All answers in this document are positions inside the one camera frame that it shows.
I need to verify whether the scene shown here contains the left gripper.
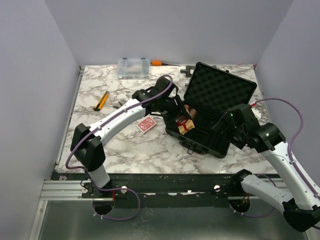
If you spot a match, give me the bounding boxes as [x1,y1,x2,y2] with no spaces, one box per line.
[157,95,192,128]

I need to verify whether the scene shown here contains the Texas Hold'em card box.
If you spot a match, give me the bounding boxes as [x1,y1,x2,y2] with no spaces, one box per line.
[175,116,195,135]

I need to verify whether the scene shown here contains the red backed card deck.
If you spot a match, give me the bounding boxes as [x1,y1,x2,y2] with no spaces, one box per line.
[136,116,157,134]

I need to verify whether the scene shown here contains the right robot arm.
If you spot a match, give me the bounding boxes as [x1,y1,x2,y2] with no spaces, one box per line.
[212,104,320,232]

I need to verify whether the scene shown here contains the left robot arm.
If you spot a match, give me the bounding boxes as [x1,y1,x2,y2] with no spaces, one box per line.
[65,74,180,198]

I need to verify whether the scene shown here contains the black poker set case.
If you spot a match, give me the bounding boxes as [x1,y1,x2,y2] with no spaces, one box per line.
[164,62,257,159]

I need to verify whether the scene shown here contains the chip roll in case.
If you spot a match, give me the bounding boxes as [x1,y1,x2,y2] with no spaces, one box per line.
[184,104,191,112]

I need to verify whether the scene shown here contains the yellow black pliers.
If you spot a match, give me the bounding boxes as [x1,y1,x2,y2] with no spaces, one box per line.
[112,100,126,110]

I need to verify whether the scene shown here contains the clear plastic organizer box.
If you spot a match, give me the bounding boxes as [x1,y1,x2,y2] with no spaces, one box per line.
[116,58,150,79]

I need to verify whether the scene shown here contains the yellow utility knife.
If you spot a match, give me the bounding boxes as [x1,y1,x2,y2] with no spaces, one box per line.
[93,90,110,112]

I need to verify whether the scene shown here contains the black T-handle tool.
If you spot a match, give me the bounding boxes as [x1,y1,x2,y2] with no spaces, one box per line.
[180,65,196,78]

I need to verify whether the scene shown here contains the orange handled screwdriver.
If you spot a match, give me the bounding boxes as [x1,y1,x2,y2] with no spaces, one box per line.
[150,60,179,67]

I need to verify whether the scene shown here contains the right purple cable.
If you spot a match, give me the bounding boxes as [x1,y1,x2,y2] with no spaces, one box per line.
[228,97,320,230]

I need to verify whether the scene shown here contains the black mounting rail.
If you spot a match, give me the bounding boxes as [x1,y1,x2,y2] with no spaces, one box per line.
[82,173,246,208]

